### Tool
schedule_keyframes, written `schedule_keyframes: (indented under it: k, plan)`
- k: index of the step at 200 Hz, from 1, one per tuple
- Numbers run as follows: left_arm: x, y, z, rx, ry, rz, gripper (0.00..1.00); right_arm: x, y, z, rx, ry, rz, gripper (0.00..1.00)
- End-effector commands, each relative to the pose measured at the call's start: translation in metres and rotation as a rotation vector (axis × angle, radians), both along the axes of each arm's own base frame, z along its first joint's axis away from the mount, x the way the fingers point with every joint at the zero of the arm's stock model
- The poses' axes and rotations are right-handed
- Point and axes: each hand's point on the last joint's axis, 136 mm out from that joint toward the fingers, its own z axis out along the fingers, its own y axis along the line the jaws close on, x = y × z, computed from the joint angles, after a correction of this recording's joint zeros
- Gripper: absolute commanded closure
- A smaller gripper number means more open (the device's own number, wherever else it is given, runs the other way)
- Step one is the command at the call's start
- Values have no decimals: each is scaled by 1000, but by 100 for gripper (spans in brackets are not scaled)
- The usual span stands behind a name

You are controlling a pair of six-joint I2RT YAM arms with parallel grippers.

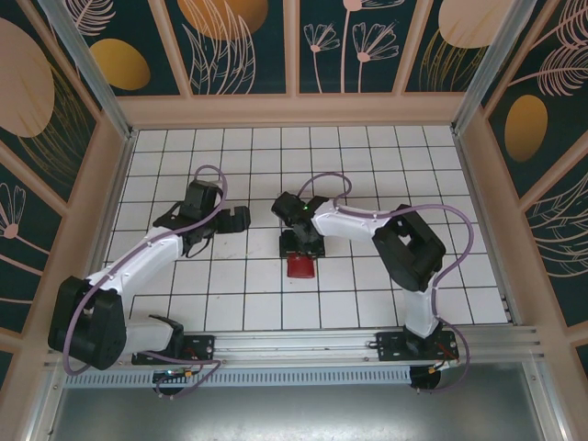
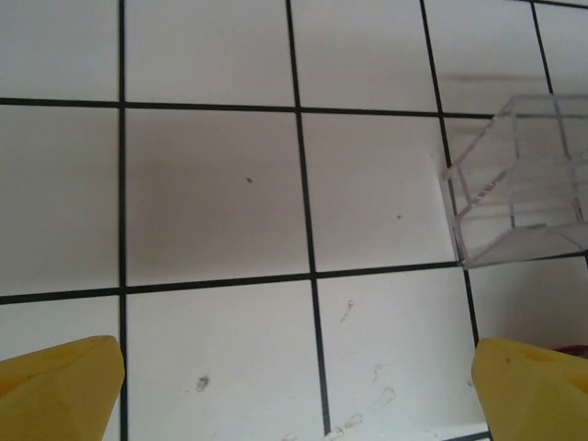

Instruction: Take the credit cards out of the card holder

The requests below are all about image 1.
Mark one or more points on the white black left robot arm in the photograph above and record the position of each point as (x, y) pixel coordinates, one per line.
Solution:
(147, 252)

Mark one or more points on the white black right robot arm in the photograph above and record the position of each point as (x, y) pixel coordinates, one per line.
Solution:
(349, 225)

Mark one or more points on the red card holder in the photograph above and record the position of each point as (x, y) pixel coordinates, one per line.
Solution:
(301, 268)

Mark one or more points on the aluminium table side rail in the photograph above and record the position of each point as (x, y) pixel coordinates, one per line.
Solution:
(482, 206)
(118, 184)

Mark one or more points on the aluminium frame post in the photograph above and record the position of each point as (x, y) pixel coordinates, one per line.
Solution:
(490, 69)
(98, 78)

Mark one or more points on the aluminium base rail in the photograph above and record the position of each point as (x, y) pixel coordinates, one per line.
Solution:
(294, 342)

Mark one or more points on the grey metal panel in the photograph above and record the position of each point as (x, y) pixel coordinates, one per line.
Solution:
(294, 413)

